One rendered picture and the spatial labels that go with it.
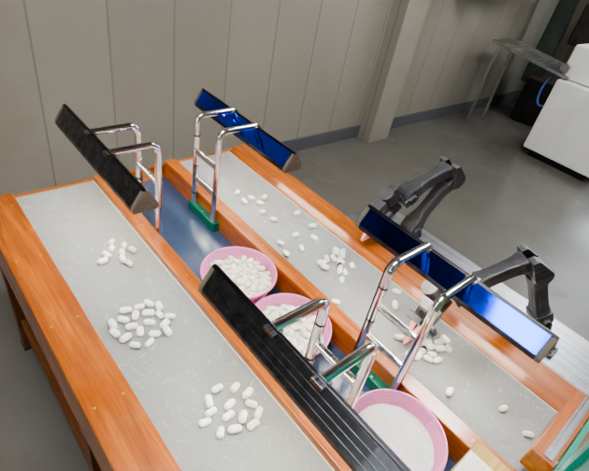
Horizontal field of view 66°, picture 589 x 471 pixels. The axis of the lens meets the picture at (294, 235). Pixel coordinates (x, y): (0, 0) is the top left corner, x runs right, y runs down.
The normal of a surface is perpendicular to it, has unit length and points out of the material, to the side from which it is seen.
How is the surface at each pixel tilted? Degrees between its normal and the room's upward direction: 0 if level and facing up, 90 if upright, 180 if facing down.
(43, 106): 90
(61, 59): 90
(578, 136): 90
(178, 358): 0
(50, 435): 0
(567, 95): 90
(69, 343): 0
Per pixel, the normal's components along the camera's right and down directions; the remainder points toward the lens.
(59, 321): 0.17, -0.78
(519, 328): -0.55, -0.17
